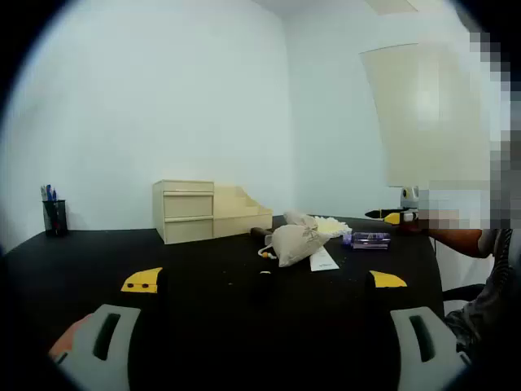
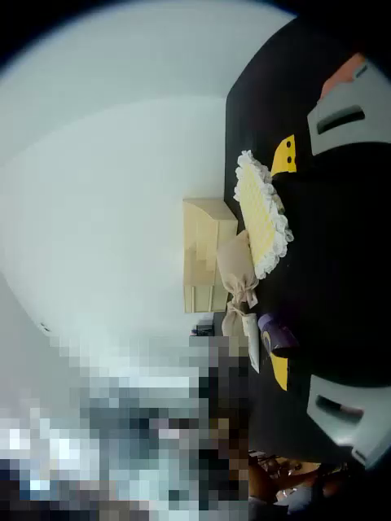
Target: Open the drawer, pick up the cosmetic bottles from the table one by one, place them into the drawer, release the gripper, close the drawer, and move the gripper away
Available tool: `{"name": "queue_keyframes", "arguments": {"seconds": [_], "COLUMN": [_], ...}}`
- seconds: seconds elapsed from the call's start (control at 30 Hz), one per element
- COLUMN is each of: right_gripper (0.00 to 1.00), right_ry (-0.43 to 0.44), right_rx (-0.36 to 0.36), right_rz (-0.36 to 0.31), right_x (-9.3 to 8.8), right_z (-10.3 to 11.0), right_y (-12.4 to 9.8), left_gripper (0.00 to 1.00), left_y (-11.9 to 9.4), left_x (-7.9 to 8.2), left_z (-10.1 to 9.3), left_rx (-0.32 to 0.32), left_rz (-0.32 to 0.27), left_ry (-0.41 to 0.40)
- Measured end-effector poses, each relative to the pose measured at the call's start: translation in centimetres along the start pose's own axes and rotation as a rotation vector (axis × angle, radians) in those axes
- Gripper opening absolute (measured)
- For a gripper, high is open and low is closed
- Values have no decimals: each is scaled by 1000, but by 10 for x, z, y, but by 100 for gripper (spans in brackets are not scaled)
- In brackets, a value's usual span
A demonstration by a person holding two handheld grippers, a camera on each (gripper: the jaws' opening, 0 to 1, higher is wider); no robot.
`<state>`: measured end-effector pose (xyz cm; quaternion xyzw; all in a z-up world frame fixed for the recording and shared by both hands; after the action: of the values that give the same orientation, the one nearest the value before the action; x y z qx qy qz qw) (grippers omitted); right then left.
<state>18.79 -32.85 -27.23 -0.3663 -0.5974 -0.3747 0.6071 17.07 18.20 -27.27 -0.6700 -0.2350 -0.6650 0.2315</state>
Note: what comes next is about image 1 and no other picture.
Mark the beige wooden drawer organizer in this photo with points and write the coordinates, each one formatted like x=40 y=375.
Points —
x=240 y=222

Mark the black cosmetic bottle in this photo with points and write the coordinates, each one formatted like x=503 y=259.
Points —
x=263 y=289

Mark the purple clear cosmetic bottle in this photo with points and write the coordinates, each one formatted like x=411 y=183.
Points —
x=368 y=240

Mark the beige door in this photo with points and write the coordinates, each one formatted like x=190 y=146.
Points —
x=390 y=122

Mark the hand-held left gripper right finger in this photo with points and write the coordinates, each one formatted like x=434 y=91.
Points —
x=407 y=374

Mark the black table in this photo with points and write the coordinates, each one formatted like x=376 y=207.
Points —
x=102 y=252

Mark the white cosmetic bottle slim cap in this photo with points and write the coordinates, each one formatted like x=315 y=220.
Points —
x=323 y=260

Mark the yellow patterned cotton pad packet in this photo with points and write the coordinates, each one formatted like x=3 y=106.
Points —
x=331 y=226

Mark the person's left hand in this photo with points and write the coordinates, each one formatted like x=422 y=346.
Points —
x=69 y=338

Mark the bunch of coloured pens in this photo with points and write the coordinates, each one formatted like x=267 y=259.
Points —
x=49 y=192

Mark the ceiling light panel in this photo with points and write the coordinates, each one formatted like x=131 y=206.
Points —
x=390 y=6

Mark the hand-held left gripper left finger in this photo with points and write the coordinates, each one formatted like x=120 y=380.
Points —
x=116 y=374

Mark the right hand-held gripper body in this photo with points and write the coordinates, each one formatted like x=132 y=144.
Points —
x=409 y=197

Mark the black mesh pen holder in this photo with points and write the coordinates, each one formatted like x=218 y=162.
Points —
x=55 y=220

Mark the beige wooden drawer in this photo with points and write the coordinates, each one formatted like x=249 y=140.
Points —
x=189 y=230
x=188 y=205

